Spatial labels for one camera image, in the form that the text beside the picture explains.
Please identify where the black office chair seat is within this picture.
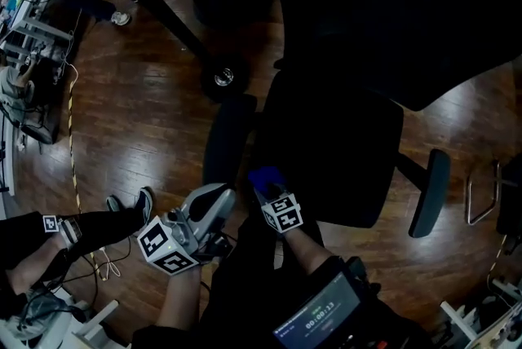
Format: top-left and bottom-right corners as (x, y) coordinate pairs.
(247, 68), (405, 230)

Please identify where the black wheeled pole stand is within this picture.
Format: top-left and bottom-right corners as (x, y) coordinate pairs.
(104, 0), (250, 103)

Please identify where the black chest-mounted screen device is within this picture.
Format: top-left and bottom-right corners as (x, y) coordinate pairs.
(272, 271), (365, 349)

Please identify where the yellow black striped floor tape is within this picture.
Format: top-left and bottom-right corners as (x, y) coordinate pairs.
(66, 78), (108, 281)

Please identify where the white cable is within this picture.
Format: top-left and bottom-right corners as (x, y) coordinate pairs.
(95, 245), (122, 282)

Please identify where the black chair armrest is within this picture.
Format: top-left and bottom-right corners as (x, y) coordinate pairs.
(201, 93), (259, 188)
(408, 148), (452, 239)

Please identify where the white furniture frame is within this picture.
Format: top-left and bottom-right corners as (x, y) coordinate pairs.
(0, 285), (120, 349)
(439, 276), (522, 349)

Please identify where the white metal rack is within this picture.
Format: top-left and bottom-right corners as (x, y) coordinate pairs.
(0, 0), (75, 69)

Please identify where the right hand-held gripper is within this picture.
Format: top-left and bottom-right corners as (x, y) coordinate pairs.
(253, 183), (305, 235)

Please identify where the blue cloth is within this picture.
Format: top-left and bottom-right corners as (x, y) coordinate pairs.
(247, 166), (287, 195)

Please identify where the person's right forearm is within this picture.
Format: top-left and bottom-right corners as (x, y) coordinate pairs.
(282, 226), (336, 278)

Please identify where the metal chair frame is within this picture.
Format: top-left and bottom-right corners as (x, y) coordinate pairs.
(466, 160), (503, 227)

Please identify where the person's black clothing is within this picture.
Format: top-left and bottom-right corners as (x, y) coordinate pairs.
(130, 212), (433, 349)

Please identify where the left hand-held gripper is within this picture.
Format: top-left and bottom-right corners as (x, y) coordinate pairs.
(136, 183), (237, 277)

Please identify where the person's left forearm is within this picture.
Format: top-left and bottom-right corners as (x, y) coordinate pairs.
(156, 263), (204, 331)

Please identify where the white shoe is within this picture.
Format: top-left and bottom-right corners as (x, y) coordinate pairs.
(110, 10), (133, 27)

